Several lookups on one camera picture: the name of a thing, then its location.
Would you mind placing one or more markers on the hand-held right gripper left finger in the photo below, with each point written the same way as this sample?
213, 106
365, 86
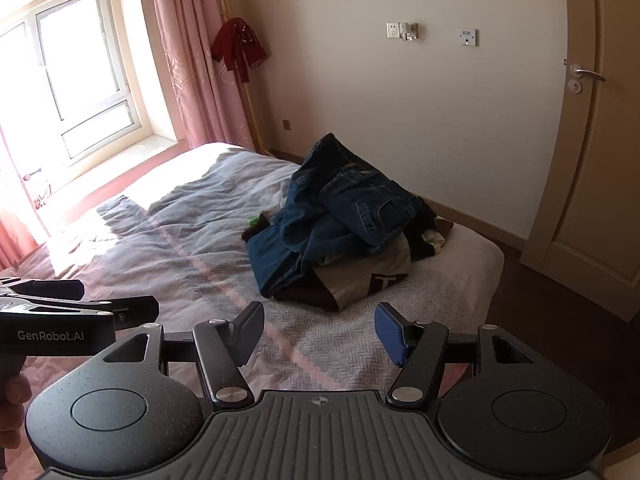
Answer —
248, 332

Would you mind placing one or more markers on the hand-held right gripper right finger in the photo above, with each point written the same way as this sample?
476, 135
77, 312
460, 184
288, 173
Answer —
391, 334

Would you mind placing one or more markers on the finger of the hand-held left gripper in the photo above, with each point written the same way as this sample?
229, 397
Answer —
67, 289
137, 312

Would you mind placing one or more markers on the blue denim jeans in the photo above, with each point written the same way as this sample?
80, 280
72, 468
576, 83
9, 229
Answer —
345, 195

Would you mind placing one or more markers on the person's left hand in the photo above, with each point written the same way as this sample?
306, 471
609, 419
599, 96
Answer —
12, 405

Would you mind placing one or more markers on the grey sweater with maroon letter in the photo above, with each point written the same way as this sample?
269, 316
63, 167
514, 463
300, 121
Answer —
360, 275

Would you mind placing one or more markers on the dark maroon garment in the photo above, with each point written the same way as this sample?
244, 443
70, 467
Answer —
310, 299

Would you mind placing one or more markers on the pink patterned curtain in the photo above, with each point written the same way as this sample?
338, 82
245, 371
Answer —
190, 60
15, 240

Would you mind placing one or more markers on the dark blue denim garment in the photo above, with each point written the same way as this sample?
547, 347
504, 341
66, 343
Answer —
275, 260

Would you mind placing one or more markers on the pink grey striped bedspread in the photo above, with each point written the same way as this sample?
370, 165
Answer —
175, 240

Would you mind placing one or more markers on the dark brown and cream garment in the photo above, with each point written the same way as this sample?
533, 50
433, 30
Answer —
432, 230

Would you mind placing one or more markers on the small green object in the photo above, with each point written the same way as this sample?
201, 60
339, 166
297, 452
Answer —
255, 220

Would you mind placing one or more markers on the wooden coat rack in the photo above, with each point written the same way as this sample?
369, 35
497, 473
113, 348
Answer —
252, 112

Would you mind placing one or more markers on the white framed window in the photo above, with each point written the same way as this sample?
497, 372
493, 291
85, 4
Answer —
75, 60

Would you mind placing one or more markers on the beige door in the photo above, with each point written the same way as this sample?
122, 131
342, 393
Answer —
600, 185

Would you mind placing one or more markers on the red garment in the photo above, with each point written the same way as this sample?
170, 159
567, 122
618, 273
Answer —
239, 45

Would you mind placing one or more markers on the silver door lock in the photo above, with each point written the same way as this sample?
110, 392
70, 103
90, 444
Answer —
575, 86

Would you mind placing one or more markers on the white wall socket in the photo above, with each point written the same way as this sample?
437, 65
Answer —
393, 30

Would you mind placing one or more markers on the white wall control panel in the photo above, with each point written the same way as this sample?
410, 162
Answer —
468, 36

